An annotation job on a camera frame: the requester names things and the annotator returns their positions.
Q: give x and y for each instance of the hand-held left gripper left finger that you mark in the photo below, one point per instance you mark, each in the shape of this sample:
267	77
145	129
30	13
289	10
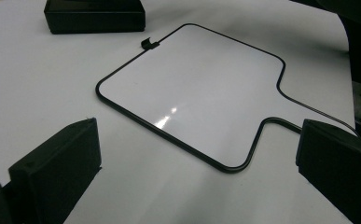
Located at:
57	168

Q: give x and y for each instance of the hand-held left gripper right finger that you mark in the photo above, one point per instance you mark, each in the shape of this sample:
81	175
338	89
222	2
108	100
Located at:
340	168

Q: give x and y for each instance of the black whiteboard eraser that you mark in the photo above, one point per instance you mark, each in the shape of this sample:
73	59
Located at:
94	18

